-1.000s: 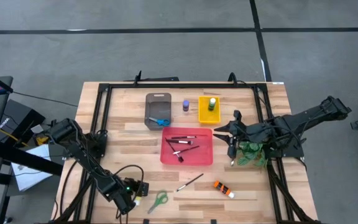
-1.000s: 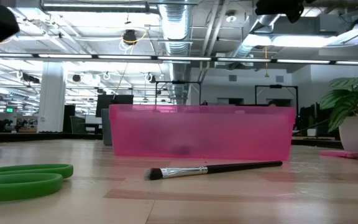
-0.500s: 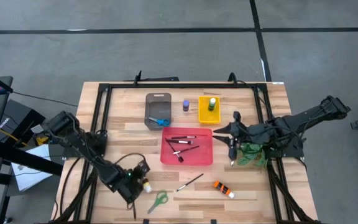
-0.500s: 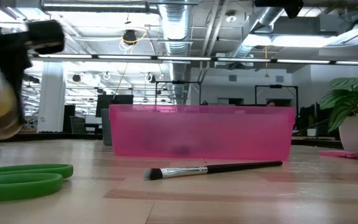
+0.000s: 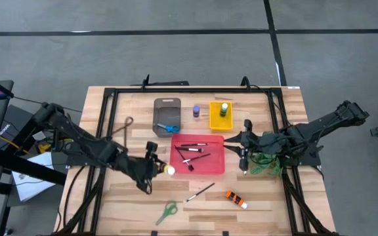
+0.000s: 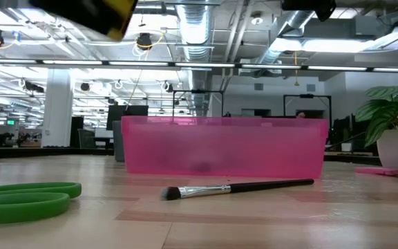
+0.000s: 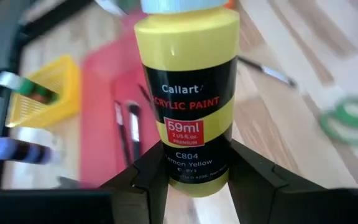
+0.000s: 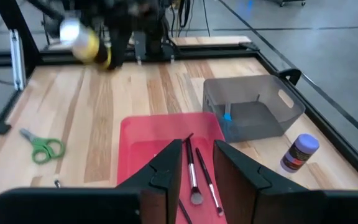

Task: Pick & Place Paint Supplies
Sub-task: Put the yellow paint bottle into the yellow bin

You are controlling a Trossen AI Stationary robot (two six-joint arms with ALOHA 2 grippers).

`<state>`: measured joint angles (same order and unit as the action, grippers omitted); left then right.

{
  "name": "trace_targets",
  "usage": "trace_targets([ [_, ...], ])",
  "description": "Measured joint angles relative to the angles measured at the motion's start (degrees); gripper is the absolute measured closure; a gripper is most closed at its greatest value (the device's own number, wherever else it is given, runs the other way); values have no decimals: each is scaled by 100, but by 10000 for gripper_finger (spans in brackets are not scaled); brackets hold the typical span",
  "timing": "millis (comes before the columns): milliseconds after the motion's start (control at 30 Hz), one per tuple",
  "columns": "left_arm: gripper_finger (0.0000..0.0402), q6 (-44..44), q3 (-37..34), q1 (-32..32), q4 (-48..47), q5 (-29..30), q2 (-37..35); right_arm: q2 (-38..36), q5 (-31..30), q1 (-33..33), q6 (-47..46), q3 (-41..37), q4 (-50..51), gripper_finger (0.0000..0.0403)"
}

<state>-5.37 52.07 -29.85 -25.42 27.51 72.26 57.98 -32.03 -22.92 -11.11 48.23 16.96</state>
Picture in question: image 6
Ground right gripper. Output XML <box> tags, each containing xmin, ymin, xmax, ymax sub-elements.
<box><xmin>281</xmin><ymin>0</ymin><xmax>337</xmax><ymax>22</ymax></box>

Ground pink-handled scissors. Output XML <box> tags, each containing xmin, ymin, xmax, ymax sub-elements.
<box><xmin>354</xmin><ymin>167</ymin><xmax>398</xmax><ymax>178</ymax></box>

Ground yellow paint bottle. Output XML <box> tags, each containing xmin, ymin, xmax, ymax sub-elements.
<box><xmin>28</xmin><ymin>0</ymin><xmax>140</xmax><ymax>42</ymax></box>

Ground dark office monitors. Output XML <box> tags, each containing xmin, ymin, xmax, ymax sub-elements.
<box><xmin>332</xmin><ymin>113</ymin><xmax>379</xmax><ymax>153</ymax></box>

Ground pink translucent plastic tray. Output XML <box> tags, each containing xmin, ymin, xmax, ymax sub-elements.
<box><xmin>121</xmin><ymin>115</ymin><xmax>329</xmax><ymax>180</ymax></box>

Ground striped-leaf plant in white pot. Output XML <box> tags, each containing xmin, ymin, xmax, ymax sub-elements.
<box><xmin>354</xmin><ymin>80</ymin><xmax>398</xmax><ymax>170</ymax></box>

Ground black office monitor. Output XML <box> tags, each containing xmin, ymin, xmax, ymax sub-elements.
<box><xmin>106</xmin><ymin>104</ymin><xmax>150</xmax><ymax>131</ymax></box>

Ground grey translucent plastic bin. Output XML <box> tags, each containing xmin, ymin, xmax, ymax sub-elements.
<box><xmin>111</xmin><ymin>120</ymin><xmax>126</xmax><ymax>163</ymax></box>

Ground black cabinet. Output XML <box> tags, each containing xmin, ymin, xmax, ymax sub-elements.
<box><xmin>69</xmin><ymin>116</ymin><xmax>85</xmax><ymax>149</ymax></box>

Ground white building column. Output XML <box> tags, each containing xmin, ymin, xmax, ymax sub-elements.
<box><xmin>41</xmin><ymin>74</ymin><xmax>74</xmax><ymax>148</ymax></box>

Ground yellow hanging cord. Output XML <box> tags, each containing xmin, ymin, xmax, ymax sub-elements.
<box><xmin>293</xmin><ymin>50</ymin><xmax>301</xmax><ymax>86</ymax></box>

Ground black rig frame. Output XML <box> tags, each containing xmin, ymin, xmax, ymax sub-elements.
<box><xmin>172</xmin><ymin>89</ymin><xmax>225</xmax><ymax>118</ymax></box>
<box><xmin>283</xmin><ymin>93</ymin><xmax>332</xmax><ymax>120</ymax></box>

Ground black-handled brush silver ferrule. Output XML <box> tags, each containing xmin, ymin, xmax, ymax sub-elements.
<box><xmin>160</xmin><ymin>178</ymin><xmax>315</xmax><ymax>201</ymax></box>

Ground green-handled scissors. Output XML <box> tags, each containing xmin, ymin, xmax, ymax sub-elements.
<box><xmin>0</xmin><ymin>181</ymin><xmax>82</xmax><ymax>226</ymax></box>

